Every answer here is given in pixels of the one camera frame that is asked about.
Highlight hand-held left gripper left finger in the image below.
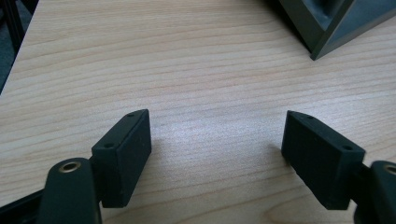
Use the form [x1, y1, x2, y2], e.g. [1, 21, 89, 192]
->
[90, 108, 153, 209]

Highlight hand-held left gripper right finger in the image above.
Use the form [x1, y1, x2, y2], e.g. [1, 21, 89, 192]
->
[280, 109, 367, 211]

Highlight dark grey open box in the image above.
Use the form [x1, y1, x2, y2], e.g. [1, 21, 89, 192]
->
[277, 0, 396, 62]

